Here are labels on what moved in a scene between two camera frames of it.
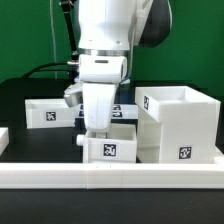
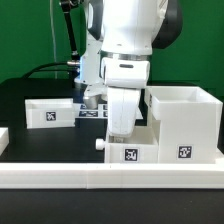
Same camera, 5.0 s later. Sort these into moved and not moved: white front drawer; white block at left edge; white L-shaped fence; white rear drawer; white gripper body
Moved: white front drawer; white gripper body
Not moved: white rear drawer; white block at left edge; white L-shaped fence
